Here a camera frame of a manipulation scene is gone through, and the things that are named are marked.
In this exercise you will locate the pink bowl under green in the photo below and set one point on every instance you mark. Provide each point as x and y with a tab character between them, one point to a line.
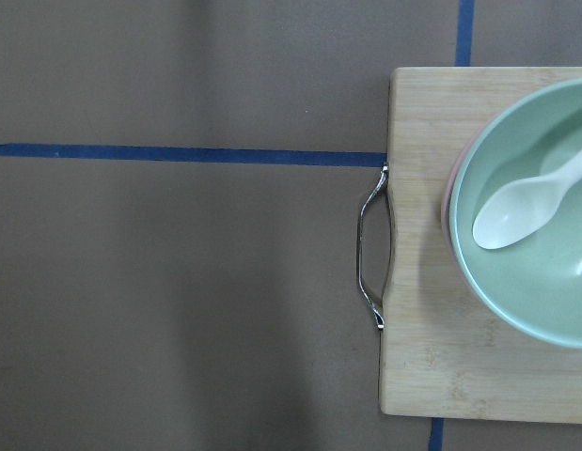
445	207

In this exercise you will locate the wooden cutting board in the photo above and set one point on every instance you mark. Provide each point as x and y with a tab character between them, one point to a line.
443	353

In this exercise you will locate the white plastic spoon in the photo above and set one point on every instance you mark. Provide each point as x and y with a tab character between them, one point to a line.
521	207

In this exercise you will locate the metal board handle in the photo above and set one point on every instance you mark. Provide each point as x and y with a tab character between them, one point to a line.
375	245

